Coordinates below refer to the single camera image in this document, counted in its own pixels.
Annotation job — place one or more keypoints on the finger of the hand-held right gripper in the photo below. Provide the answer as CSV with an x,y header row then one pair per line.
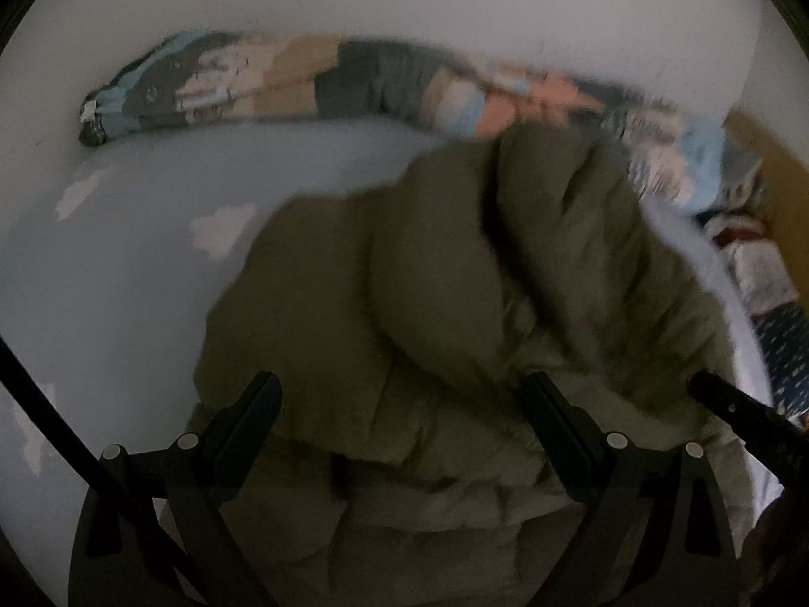
x,y
752,420

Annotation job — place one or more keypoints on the olive green puffer jacket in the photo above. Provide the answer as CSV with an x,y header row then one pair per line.
x,y
442,297

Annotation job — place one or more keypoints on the rolled patchwork quilt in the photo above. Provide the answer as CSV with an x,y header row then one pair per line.
x,y
284,82

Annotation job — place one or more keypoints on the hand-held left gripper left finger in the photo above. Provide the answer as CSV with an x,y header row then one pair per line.
x,y
253,414

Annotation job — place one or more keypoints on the light blue cloud bedsheet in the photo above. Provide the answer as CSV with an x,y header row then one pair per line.
x,y
126,278

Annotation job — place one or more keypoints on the wooden headboard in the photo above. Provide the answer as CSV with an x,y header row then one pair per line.
x,y
780,164

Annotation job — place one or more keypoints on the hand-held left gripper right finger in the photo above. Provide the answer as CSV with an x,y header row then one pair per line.
x,y
556,423

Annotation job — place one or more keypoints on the star print pillow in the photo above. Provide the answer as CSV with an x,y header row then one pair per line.
x,y
784,341

